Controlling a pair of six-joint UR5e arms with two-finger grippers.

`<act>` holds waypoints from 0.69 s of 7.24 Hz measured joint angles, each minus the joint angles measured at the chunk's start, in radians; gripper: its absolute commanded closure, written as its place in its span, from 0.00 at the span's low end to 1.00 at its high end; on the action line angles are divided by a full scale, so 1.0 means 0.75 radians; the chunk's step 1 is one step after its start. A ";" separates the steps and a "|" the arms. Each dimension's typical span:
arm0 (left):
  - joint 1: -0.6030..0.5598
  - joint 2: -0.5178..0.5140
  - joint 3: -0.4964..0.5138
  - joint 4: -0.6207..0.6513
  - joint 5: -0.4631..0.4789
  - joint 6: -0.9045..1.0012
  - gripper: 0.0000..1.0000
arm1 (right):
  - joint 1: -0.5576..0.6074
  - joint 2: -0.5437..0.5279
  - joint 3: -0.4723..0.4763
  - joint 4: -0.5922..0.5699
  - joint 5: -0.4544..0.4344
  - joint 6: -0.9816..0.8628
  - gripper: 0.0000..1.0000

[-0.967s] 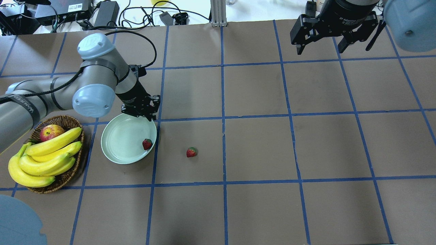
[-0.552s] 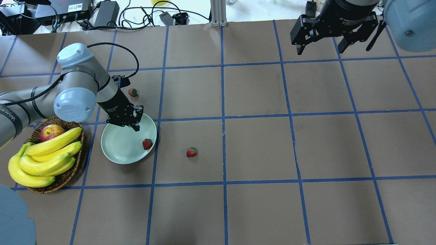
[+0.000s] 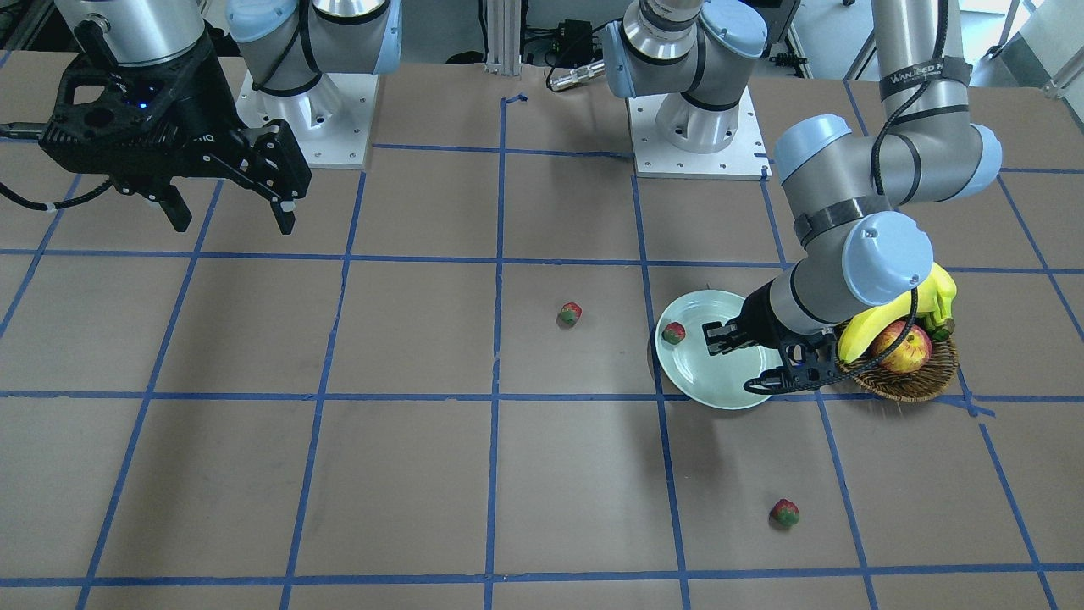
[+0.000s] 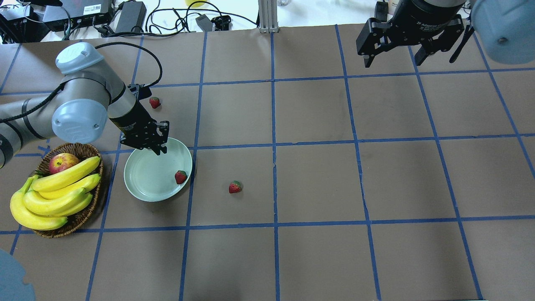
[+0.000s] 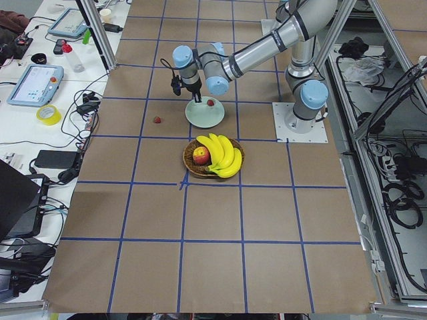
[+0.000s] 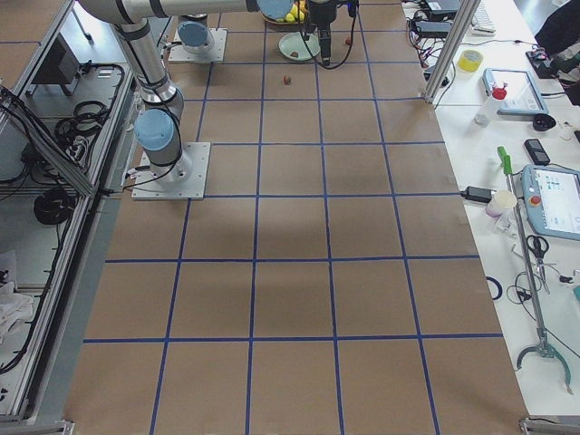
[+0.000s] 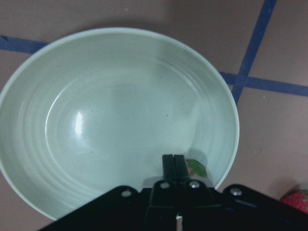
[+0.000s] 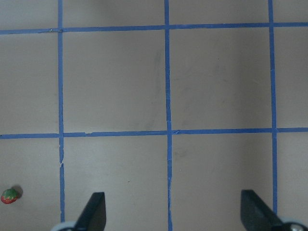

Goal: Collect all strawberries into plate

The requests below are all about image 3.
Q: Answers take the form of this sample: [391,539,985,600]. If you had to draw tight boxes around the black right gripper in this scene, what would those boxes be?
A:
[39,30,312,236]

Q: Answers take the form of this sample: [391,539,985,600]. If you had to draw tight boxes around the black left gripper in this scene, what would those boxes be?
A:
[702,281,839,397]

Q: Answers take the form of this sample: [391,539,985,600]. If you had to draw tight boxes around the red strawberry round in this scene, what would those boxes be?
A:
[769,498,801,529]

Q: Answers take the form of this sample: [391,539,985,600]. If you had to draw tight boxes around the red strawberry green top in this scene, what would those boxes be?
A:
[556,302,583,328]

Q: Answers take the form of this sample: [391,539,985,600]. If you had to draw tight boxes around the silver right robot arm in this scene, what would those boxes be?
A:
[3,1,402,235]

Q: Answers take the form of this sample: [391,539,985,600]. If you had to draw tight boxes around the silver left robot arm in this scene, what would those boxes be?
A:
[601,1,1003,397]

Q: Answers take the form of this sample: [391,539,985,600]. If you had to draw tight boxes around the pale green plate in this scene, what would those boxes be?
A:
[655,290,782,410]

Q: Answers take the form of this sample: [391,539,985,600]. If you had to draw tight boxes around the wicker fruit basket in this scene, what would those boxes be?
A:
[852,337,959,402]

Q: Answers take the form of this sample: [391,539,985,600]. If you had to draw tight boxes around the red apple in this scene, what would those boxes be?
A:
[868,319,933,374]

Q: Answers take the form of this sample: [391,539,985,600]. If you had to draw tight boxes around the yellow banana bunch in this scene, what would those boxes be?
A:
[838,263,957,364]

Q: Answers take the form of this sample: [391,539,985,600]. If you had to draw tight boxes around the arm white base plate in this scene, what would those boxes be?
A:
[627,88,772,180]
[236,73,380,169]

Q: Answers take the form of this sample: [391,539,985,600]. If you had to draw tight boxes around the aluminium frame post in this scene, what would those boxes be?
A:
[483,0,522,80]

